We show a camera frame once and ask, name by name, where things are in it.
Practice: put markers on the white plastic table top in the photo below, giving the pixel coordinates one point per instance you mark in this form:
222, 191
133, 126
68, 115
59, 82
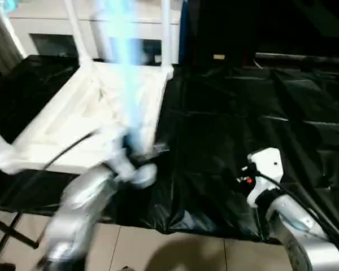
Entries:
73, 98

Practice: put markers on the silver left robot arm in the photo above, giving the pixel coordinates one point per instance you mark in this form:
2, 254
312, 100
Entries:
82, 197

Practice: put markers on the black mat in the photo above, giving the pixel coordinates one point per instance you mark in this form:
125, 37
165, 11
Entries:
243, 113

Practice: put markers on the small tan label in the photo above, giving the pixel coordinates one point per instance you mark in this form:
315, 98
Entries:
219, 56

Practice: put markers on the blue vertical strip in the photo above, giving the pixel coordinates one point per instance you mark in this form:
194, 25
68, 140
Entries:
183, 31

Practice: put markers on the black stand leg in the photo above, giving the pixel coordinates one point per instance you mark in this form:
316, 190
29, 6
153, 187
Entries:
14, 231

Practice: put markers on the black backdrop cloth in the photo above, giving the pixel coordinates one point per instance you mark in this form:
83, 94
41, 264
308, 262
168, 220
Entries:
271, 25

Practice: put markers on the white glass-door cabinet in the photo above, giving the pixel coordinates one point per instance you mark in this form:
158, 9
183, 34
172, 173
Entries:
45, 28

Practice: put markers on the grey curtain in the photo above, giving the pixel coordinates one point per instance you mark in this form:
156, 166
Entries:
2, 31

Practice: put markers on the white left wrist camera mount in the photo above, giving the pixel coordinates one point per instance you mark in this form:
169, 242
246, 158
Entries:
121, 166

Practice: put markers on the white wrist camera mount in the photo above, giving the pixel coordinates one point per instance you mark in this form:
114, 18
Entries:
121, 166
267, 166

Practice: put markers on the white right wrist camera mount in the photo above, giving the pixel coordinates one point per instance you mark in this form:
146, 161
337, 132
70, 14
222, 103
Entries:
267, 166

